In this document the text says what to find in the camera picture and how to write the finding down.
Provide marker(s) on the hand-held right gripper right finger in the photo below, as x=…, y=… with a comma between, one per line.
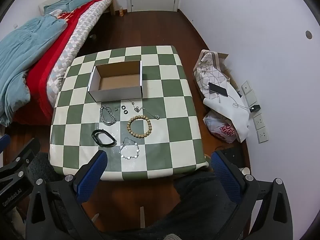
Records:
x=225, y=177

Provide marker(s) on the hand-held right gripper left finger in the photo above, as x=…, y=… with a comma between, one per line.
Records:
x=92, y=173

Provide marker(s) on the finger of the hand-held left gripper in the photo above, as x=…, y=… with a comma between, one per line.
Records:
x=25, y=158
x=3, y=142

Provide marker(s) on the black wristband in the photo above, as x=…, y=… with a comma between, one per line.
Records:
x=96, y=140

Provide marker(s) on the white cardboard box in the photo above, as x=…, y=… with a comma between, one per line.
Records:
x=117, y=95

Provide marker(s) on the black flat bag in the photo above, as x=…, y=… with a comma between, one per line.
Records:
x=232, y=157

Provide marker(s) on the white cup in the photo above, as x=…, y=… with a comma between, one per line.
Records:
x=245, y=171

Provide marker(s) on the person's dark fleece trousers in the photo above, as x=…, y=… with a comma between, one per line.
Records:
x=195, y=210

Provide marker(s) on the white red printed plastic bag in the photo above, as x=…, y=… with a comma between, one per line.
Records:
x=220, y=130

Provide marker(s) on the white cloth sheet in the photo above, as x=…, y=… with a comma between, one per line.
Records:
x=232, y=115

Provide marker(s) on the white table leg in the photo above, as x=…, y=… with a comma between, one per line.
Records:
x=142, y=217

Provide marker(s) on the black charger plug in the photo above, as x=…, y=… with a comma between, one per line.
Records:
x=255, y=108

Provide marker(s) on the red blanket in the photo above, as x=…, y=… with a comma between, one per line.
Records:
x=45, y=67

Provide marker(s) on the black smartphone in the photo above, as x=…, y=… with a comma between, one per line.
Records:
x=218, y=89

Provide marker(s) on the green white checkered tablecloth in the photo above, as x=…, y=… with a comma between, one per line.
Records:
x=175, y=92

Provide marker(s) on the grey white patterned quilt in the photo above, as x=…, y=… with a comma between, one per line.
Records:
x=72, y=47

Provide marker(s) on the small orange bottle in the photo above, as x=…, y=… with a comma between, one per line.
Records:
x=121, y=12

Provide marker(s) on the white wall socket plate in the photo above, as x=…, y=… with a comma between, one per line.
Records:
x=247, y=87
x=252, y=98
x=259, y=121
x=263, y=135

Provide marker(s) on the round wall cap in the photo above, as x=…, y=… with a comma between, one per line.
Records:
x=309, y=35

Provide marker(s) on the wooden bed frame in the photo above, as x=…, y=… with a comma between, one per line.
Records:
x=112, y=7

